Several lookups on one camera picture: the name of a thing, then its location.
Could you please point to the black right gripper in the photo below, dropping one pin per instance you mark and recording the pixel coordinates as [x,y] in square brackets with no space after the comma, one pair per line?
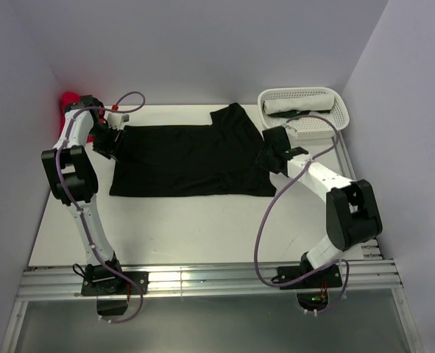
[271,167]

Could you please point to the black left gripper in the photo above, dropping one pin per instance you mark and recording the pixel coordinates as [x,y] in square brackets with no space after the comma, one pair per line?
[109,149]

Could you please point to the black t shirt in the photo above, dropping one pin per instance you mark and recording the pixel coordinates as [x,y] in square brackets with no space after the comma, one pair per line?
[193,160]

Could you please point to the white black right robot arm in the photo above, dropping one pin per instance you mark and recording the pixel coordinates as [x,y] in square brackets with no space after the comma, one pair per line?
[351,211]

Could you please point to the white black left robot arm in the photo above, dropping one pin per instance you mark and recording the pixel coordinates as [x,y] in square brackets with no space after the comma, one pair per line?
[74,182]

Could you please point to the white perforated plastic basket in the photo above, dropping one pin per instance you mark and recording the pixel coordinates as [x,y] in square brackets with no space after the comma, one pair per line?
[309,127]

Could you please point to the dark green rolled t shirt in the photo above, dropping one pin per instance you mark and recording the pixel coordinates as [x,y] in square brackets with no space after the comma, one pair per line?
[296,113]

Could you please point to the red t shirt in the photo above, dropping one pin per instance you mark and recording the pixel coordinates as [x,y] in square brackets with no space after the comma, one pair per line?
[66,99]

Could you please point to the rolled white t shirt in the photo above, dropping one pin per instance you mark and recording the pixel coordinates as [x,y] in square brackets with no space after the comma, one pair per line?
[316,102]

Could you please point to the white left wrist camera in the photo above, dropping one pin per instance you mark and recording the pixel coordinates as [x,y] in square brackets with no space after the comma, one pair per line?
[117,120]

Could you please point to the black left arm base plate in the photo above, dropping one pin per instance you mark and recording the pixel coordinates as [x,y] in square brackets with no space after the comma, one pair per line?
[98,281]

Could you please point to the aluminium frame rail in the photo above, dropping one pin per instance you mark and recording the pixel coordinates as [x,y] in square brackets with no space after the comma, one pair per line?
[203,293]

